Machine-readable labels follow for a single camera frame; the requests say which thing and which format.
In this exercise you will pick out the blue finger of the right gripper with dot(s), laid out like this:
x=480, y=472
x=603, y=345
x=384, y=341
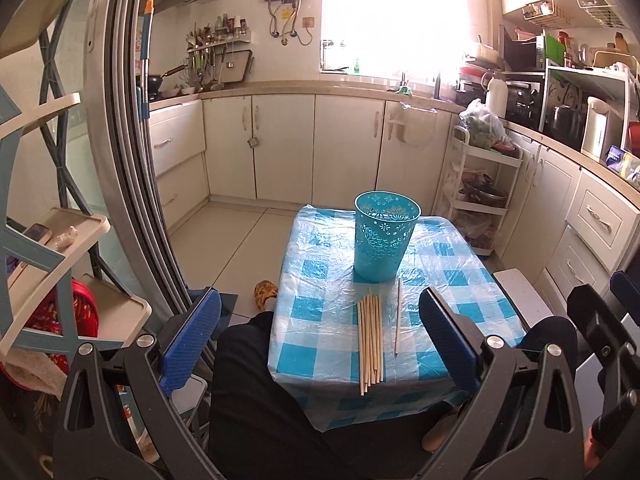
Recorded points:
x=625, y=291

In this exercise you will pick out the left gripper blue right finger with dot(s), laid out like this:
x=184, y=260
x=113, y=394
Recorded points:
x=461, y=358

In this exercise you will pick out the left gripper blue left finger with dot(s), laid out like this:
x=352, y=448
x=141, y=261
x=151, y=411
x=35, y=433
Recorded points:
x=184, y=338

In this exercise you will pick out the pale single chopstick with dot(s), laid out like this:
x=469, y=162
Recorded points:
x=399, y=298

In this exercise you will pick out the white lower kitchen cabinets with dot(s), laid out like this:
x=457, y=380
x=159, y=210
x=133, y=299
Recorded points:
x=232, y=171

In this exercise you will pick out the white tiered kitchen trolley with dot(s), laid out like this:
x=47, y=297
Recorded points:
x=476, y=188

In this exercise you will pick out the person's right hand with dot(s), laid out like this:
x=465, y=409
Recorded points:
x=593, y=452

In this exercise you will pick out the white step stool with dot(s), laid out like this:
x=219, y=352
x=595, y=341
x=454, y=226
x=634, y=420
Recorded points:
x=529, y=306

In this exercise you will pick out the bamboo chopstick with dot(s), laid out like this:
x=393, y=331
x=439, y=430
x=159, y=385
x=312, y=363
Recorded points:
x=371, y=333
x=362, y=383
x=367, y=337
x=364, y=345

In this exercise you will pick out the person's black trouser legs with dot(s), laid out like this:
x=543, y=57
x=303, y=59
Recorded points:
x=258, y=431

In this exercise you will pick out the yellow patterned slipper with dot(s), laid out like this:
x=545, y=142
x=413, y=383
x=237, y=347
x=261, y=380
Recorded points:
x=265, y=295

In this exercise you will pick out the bamboo chopstick far left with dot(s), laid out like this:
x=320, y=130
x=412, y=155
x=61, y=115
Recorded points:
x=362, y=383

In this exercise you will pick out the blue white checkered tablecloth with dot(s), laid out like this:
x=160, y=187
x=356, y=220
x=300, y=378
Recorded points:
x=349, y=351

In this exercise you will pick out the blue white folding shelf rack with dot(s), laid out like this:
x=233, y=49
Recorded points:
x=48, y=240

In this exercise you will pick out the teal perforated plastic bin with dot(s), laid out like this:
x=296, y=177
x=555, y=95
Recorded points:
x=383, y=229

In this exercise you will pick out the black microwave oven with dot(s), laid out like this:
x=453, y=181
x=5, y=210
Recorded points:
x=525, y=96

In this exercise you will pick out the white plastic jug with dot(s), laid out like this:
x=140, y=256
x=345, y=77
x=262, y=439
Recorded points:
x=497, y=96

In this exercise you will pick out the black frying pan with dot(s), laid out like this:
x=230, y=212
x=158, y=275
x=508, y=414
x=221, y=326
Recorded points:
x=154, y=82

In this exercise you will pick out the wall utensil rack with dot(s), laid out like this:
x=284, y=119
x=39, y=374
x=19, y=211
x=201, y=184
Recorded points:
x=218, y=54

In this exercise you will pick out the blue orange mop handle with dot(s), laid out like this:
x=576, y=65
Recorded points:
x=145, y=59

